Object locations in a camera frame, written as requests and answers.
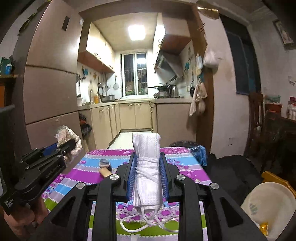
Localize black cloth pile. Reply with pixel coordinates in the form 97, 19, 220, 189
205, 153, 262, 205

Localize steel kettle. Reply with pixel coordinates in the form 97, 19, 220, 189
168, 85, 180, 98

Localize range hood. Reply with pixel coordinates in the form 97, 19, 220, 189
154, 51, 184, 82

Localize dark wooden dining table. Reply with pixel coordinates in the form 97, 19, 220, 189
264, 110, 295, 164

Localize upper kitchen cabinet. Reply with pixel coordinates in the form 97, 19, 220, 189
78, 21, 115, 73

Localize floral striped tablecloth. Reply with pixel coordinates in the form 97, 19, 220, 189
42, 147, 211, 240

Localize dark wooden chair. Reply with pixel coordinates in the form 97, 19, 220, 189
244, 92, 264, 157

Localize hanging beige cloth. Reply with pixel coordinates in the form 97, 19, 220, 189
189, 82, 208, 116

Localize framed wall picture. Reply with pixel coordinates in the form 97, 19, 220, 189
273, 20, 295, 50

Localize beige refrigerator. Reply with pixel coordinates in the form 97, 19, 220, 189
12, 1, 83, 156

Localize yellow wooden stool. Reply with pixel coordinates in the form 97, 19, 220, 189
261, 171, 295, 191

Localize wooden handled tool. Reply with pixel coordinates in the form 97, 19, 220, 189
99, 159, 112, 178

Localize white cloth with cord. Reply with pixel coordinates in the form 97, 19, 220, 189
120, 132, 179, 233

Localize beige lower kitchen cabinets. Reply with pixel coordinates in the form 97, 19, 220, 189
79, 98, 196, 151

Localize kitchen window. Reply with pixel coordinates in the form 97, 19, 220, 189
121, 52, 148, 97

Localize white hanging plastic bag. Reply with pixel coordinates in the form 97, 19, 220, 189
203, 45, 224, 68

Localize person's left hand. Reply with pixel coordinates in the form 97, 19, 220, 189
4, 197, 49, 240

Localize clear plastic wrapper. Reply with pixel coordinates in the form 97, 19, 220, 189
55, 126, 83, 166

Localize white plastic basin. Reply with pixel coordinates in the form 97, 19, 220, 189
241, 182, 295, 240

